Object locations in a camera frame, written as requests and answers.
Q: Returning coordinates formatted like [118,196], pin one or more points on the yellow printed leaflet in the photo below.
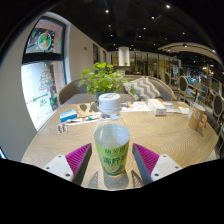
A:
[184,104]

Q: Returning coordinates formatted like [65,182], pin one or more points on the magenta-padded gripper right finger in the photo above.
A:
[146,160]

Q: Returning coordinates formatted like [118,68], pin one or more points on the white tissue box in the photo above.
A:
[156,106]

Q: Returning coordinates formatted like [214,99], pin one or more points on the pill blister pack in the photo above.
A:
[62,128]

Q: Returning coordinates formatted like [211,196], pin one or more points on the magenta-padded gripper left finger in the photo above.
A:
[78,160]

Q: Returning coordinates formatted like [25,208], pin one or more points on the blue and white small box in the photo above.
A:
[68,115]

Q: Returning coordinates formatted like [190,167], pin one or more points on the group of dining chairs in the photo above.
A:
[216,105]

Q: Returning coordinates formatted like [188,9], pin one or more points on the white printed brochure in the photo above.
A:
[138,106]

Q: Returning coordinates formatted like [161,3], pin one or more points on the window with festive stickers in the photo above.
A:
[43,90]

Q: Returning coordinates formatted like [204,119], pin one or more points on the group of ceiling lights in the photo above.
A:
[167,6]

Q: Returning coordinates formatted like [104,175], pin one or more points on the grey white chevron pillow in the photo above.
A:
[143,88]

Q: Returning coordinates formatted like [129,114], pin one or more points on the grey wood-framed sofa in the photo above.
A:
[71,93]

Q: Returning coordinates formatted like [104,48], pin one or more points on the clear green-labelled drink bottle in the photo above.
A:
[111,146]

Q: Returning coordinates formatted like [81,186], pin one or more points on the white pen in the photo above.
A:
[81,119]

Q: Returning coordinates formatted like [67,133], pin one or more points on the clear plastic cup with straw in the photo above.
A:
[191,110]

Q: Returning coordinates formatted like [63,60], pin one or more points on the green potted plant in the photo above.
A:
[101,80]

